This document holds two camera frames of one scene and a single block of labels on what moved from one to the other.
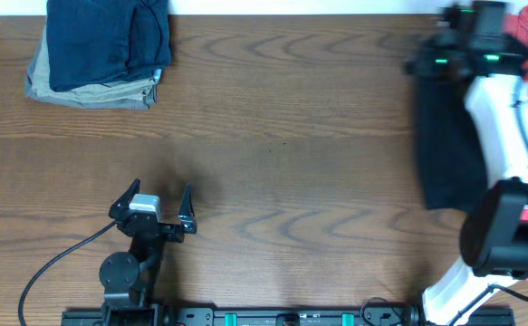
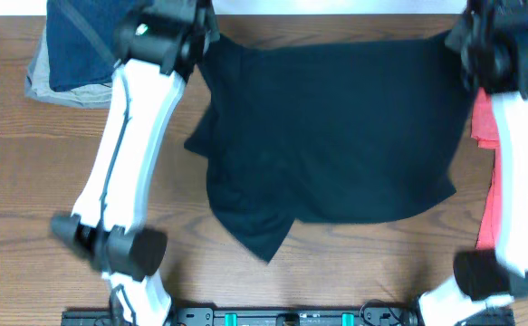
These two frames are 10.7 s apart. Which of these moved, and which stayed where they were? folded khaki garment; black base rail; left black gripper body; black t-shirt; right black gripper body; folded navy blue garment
Moved: left black gripper body; right black gripper body; black t-shirt
Stayed: black base rail; folded navy blue garment; folded khaki garment
